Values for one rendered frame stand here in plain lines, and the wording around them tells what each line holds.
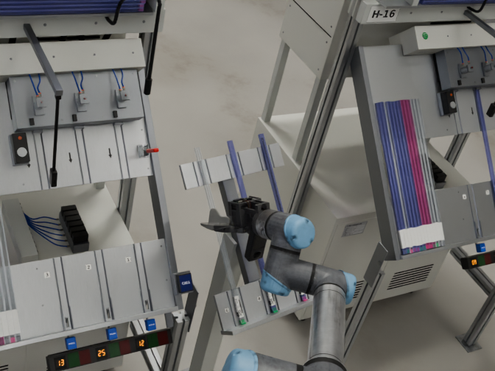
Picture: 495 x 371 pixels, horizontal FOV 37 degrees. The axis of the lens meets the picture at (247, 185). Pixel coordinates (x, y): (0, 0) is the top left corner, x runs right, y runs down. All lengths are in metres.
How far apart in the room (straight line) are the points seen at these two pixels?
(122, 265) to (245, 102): 2.46
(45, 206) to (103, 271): 0.53
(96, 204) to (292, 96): 2.27
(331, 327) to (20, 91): 0.97
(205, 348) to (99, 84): 0.98
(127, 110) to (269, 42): 3.14
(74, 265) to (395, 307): 1.76
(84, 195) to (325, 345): 1.24
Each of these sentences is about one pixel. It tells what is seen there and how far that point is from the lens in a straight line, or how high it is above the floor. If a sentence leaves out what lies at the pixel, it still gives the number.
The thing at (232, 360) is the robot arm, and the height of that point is 1.16.
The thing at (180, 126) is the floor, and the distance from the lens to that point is 4.06.
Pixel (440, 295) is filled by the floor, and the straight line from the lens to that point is 3.55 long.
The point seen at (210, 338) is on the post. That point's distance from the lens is 2.48.
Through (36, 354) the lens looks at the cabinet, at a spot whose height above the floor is 0.25.
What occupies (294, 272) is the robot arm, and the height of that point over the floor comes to 1.08.
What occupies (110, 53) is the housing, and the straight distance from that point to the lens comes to 2.05.
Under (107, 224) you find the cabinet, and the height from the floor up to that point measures 0.62.
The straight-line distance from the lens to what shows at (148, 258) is 2.08.
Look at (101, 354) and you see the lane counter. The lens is 2.06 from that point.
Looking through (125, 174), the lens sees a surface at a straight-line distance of 2.07.
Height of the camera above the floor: 2.27
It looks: 37 degrees down
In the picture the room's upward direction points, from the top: 15 degrees clockwise
